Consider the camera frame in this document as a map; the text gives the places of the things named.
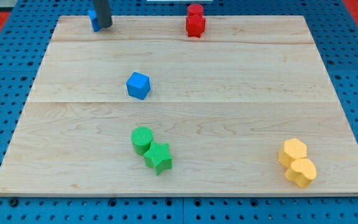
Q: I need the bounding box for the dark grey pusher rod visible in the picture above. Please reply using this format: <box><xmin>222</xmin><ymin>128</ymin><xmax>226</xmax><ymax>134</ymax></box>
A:
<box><xmin>93</xmin><ymin>0</ymin><xmax>112</xmax><ymax>28</ymax></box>

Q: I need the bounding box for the blue cube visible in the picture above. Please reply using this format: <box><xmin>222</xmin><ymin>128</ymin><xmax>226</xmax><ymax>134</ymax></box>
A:
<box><xmin>126</xmin><ymin>72</ymin><xmax>150</xmax><ymax>100</ymax></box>

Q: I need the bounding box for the blue triangle block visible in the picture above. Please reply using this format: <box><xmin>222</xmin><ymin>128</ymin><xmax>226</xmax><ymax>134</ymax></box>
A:
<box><xmin>88</xmin><ymin>10</ymin><xmax>101</xmax><ymax>32</ymax></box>

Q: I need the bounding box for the red cylinder block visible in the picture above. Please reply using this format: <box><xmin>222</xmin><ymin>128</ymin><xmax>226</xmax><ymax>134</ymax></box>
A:
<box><xmin>187</xmin><ymin>4</ymin><xmax>204</xmax><ymax>17</ymax></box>

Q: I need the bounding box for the red star block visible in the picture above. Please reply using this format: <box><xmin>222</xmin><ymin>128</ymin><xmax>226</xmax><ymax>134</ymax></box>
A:
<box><xmin>186</xmin><ymin>14</ymin><xmax>206</xmax><ymax>38</ymax></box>

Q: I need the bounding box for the wooden board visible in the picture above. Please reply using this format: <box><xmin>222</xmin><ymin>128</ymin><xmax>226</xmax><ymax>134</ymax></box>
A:
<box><xmin>0</xmin><ymin>16</ymin><xmax>358</xmax><ymax>197</ymax></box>

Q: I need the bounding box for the green cylinder block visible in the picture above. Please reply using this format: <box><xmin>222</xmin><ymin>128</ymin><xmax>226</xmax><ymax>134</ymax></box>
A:
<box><xmin>131</xmin><ymin>127</ymin><xmax>154</xmax><ymax>156</ymax></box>

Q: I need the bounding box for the green star block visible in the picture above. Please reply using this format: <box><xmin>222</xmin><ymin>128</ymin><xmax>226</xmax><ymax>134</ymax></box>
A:
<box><xmin>144</xmin><ymin>141</ymin><xmax>173</xmax><ymax>175</ymax></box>

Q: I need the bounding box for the yellow hexagon block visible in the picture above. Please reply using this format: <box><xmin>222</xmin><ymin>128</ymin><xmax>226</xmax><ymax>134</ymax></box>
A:
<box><xmin>278</xmin><ymin>138</ymin><xmax>307</xmax><ymax>167</ymax></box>

